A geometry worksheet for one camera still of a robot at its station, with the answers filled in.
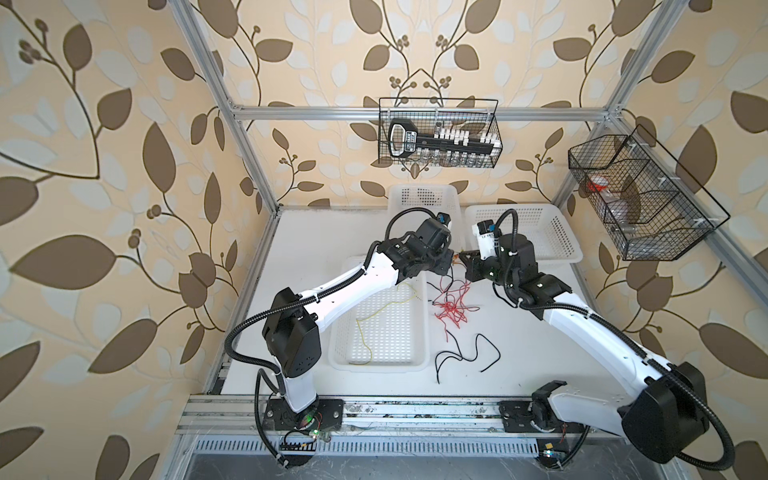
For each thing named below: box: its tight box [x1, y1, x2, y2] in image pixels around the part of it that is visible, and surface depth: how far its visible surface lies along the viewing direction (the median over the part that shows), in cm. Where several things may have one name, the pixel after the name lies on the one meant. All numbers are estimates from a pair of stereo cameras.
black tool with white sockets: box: [388, 118, 502, 158], surface depth 84 cm
